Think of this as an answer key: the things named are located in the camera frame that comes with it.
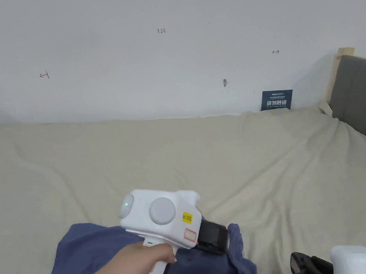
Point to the grey padded headboard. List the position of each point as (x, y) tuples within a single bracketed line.
[(355, 92)]

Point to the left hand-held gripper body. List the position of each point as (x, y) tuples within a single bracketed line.
[(162, 214)]

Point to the bed with beige sheet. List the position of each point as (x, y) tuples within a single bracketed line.
[(140, 159)]

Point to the dark blue sign card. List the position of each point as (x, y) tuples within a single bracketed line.
[(276, 100)]

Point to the person's left hand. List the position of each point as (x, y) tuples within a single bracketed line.
[(142, 261)]

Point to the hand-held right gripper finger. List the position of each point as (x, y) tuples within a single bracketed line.
[(304, 267)]

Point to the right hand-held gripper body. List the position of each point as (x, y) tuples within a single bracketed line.
[(351, 265)]

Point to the dark blue shirt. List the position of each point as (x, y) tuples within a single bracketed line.
[(205, 263)]

